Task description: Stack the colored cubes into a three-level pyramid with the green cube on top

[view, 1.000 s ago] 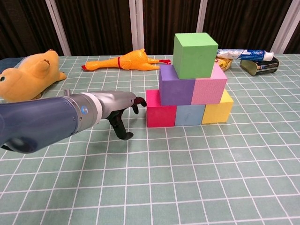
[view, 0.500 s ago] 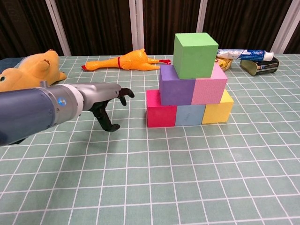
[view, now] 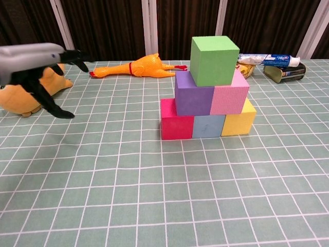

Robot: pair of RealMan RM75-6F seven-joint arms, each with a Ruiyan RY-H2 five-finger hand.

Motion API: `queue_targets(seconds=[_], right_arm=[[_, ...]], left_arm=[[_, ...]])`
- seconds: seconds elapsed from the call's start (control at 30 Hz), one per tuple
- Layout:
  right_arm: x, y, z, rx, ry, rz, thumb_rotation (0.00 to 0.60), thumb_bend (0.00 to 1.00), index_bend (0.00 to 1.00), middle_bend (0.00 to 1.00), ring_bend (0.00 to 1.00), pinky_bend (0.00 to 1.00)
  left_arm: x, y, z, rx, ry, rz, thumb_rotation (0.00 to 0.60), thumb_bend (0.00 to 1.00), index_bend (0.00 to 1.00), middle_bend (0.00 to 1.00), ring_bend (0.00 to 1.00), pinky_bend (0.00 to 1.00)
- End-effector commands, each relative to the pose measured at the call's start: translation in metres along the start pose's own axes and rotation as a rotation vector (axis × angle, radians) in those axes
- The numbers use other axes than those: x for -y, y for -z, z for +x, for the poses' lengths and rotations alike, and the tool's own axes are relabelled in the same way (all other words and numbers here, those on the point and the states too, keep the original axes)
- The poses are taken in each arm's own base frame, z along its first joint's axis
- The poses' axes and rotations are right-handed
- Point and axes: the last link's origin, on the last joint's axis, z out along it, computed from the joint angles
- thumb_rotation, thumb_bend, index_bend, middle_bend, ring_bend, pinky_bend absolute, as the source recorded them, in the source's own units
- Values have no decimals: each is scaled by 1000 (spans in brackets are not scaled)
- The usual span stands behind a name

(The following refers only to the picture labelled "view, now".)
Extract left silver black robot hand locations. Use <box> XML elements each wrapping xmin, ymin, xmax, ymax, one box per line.
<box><xmin>0</xmin><ymin>42</ymin><xmax>95</xmax><ymax>119</ymax></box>

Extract red foam cube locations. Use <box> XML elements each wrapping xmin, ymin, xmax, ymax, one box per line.
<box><xmin>160</xmin><ymin>98</ymin><xmax>195</xmax><ymax>140</ymax></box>

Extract purple foam cube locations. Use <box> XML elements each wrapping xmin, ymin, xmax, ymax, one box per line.
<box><xmin>174</xmin><ymin>70</ymin><xmax>215</xmax><ymax>116</ymax></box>

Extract green foam cube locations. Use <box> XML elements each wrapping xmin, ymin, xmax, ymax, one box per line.
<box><xmin>191</xmin><ymin>35</ymin><xmax>241</xmax><ymax>87</ymax></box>

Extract light blue foam cube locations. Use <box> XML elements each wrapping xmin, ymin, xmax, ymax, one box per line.
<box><xmin>192</xmin><ymin>115</ymin><xmax>227</xmax><ymax>139</ymax></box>

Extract pink foam cube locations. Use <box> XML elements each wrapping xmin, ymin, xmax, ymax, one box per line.
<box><xmin>210</xmin><ymin>69</ymin><xmax>250</xmax><ymax>116</ymax></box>

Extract yellow foam cube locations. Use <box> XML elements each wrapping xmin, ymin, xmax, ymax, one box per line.
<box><xmin>221</xmin><ymin>97</ymin><xmax>257</xmax><ymax>137</ymax></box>

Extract dark pleated curtain panel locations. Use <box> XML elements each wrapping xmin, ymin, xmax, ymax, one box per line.
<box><xmin>156</xmin><ymin>0</ymin><xmax>221</xmax><ymax>61</ymax></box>
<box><xmin>218</xmin><ymin>0</ymin><xmax>322</xmax><ymax>60</ymax></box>
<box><xmin>310</xmin><ymin>23</ymin><xmax>329</xmax><ymax>60</ymax></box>
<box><xmin>0</xmin><ymin>0</ymin><xmax>70</xmax><ymax>51</ymax></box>
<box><xmin>59</xmin><ymin>0</ymin><xmax>147</xmax><ymax>62</ymax></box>

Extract yellow plush animal toy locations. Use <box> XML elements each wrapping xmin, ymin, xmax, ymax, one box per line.
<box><xmin>0</xmin><ymin>63</ymin><xmax>74</xmax><ymax>118</ymax></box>

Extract yellow rubber chicken toy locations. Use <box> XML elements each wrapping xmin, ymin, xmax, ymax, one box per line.
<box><xmin>89</xmin><ymin>52</ymin><xmax>188</xmax><ymax>78</ymax></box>

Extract green checked tablecloth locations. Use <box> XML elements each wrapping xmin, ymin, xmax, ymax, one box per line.
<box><xmin>0</xmin><ymin>59</ymin><xmax>329</xmax><ymax>247</ymax></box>

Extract gold snack packet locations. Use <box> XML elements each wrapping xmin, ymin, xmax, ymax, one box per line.
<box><xmin>235</xmin><ymin>63</ymin><xmax>257</xmax><ymax>78</ymax></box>

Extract white blue toothpaste tube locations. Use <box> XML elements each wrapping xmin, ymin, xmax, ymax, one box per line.
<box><xmin>237</xmin><ymin>53</ymin><xmax>301</xmax><ymax>67</ymax></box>

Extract dark tin can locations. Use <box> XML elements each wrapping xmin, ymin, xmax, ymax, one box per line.
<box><xmin>263</xmin><ymin>62</ymin><xmax>307</xmax><ymax>84</ymax></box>

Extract white partition post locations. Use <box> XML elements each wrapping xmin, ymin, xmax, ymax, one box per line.
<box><xmin>49</xmin><ymin>0</ymin><xmax>79</xmax><ymax>52</ymax></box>
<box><xmin>298</xmin><ymin>0</ymin><xmax>329</xmax><ymax>60</ymax></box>
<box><xmin>142</xmin><ymin>0</ymin><xmax>159</xmax><ymax>60</ymax></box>
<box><xmin>214</xmin><ymin>0</ymin><xmax>228</xmax><ymax>37</ymax></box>

